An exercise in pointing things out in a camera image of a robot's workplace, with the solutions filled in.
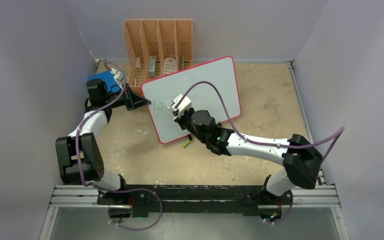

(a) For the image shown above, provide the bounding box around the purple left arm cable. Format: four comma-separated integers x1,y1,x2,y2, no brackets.
74,61,163,193

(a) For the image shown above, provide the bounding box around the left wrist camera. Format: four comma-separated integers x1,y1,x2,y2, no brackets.
110,68,124,86

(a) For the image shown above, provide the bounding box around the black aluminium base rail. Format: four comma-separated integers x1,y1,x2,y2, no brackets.
49,184,340,219

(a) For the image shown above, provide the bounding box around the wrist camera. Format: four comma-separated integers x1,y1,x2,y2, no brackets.
168,93,192,119
110,68,124,86

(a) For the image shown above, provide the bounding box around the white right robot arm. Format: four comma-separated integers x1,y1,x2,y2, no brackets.
173,108,323,204

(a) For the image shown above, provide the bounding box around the green marker cap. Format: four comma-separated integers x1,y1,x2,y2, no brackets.
182,141,191,148

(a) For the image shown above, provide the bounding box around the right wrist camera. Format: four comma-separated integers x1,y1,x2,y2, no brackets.
168,93,192,119

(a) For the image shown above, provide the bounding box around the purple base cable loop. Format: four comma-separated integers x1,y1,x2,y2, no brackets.
107,188,164,232

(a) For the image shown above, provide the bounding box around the orange plastic file organizer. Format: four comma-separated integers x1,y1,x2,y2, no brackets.
123,19,194,90

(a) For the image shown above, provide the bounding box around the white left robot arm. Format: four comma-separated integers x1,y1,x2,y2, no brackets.
55,78,151,205

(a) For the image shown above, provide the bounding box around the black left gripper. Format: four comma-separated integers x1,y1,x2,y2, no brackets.
103,83,151,112

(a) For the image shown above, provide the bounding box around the pink-framed whiteboard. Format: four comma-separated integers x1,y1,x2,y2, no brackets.
141,56,242,144

